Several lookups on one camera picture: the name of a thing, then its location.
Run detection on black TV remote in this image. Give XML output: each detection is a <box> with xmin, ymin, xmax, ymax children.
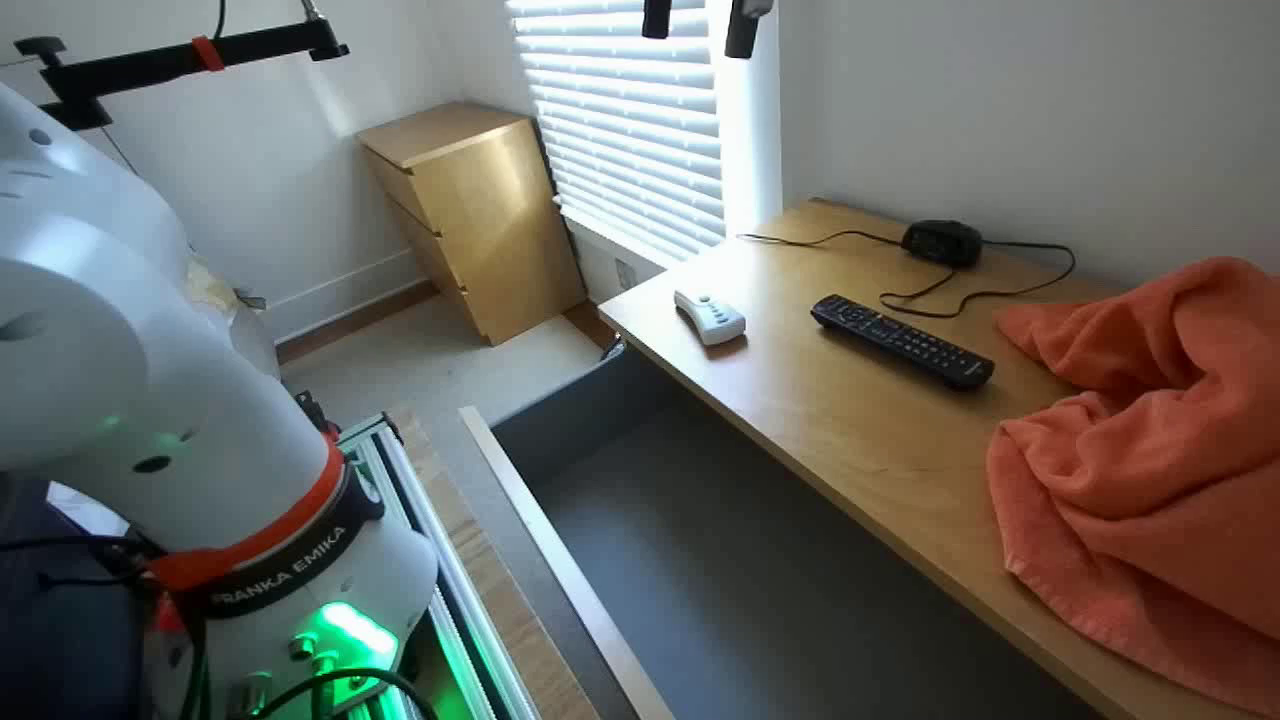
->
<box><xmin>810</xmin><ymin>297</ymin><xmax>994</xmax><ymax>392</ymax></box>

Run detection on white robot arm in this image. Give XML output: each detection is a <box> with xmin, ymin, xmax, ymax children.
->
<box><xmin>0</xmin><ymin>88</ymin><xmax>436</xmax><ymax>710</ymax></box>

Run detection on small white remote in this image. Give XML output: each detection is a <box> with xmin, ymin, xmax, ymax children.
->
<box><xmin>677</xmin><ymin>291</ymin><xmax>745</xmax><ymax>350</ymax></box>

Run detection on white window blinds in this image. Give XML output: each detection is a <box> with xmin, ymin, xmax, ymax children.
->
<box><xmin>505</xmin><ymin>0</ymin><xmax>725</xmax><ymax>265</ymax></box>

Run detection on wooden drawer cabinet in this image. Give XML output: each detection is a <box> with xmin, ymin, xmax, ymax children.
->
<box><xmin>359</xmin><ymin>103</ymin><xmax>582</xmax><ymax>343</ymax></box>

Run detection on open grey drawer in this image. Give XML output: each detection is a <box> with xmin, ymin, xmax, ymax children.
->
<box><xmin>491</xmin><ymin>350</ymin><xmax>1097</xmax><ymax>720</ymax></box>

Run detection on black round device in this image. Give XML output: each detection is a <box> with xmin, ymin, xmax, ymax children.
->
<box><xmin>903</xmin><ymin>221</ymin><xmax>982</xmax><ymax>270</ymax></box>

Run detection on orange towel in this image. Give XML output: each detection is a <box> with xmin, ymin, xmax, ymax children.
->
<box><xmin>986</xmin><ymin>256</ymin><xmax>1280</xmax><ymax>720</ymax></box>

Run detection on black cable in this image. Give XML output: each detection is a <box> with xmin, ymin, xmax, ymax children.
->
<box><xmin>746</xmin><ymin>224</ymin><xmax>1079</xmax><ymax>326</ymax></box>

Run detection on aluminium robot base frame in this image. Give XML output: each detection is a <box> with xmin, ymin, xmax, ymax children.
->
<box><xmin>341</xmin><ymin>417</ymin><xmax>537</xmax><ymax>720</ymax></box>

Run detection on black overhead camera bar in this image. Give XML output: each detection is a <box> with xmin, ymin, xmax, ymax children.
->
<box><xmin>15</xmin><ymin>17</ymin><xmax>343</xmax><ymax>131</ymax></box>

